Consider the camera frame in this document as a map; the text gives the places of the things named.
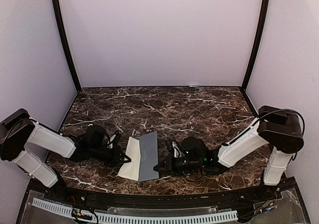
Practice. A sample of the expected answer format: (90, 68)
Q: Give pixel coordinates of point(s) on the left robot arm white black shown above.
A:
(19, 130)

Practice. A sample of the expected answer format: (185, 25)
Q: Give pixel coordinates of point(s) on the grey paper envelope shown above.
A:
(149, 157)

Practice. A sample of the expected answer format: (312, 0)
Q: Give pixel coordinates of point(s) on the black frame post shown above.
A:
(65, 44)
(256, 45)

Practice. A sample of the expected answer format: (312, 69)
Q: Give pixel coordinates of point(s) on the black left frame post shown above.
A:
(65, 44)

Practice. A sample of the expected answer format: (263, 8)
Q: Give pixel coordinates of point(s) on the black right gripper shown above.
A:
(169, 166)

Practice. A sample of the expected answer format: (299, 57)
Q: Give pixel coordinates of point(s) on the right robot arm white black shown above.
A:
(282, 128)

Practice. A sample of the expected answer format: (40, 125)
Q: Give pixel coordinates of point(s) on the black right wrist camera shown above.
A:
(174, 148)

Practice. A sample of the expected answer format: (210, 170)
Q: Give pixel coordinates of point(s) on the white slotted cable duct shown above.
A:
(102, 217)

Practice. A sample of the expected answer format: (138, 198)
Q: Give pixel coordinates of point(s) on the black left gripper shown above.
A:
(115, 160)

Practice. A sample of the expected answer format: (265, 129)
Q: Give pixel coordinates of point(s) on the beige letter sheet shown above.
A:
(131, 169)

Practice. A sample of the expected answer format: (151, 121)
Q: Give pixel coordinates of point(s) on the black right frame post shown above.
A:
(256, 45)

